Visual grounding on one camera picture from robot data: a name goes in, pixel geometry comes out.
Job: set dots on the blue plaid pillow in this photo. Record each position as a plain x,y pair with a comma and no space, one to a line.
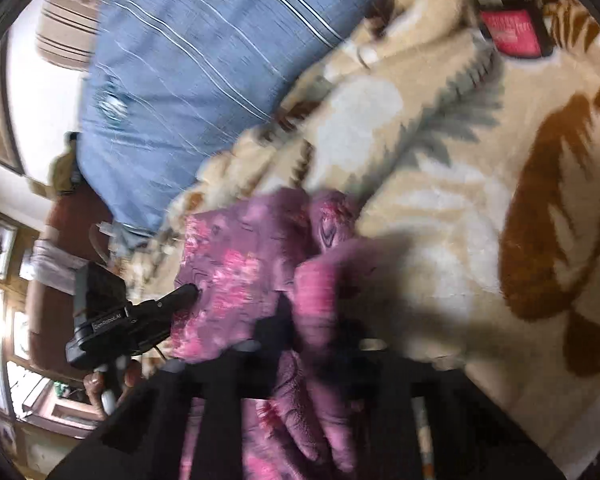
180,85

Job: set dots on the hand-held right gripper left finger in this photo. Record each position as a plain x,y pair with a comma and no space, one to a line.
275,332

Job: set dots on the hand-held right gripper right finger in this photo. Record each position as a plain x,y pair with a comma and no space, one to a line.
352,360

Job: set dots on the purple floral garment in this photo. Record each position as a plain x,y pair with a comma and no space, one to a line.
230,260

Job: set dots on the person's left hand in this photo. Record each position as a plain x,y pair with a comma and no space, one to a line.
97,392

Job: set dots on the brown striped pillow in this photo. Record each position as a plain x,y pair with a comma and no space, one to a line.
75,15

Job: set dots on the black device with red panel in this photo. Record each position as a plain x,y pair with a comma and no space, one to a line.
512,32

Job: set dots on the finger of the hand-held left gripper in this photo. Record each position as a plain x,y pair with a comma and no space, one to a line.
180,300

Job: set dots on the wooden panelled cabinet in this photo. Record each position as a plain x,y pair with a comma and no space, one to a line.
0,280

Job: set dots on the beige floral blanket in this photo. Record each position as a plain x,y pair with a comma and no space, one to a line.
480,210

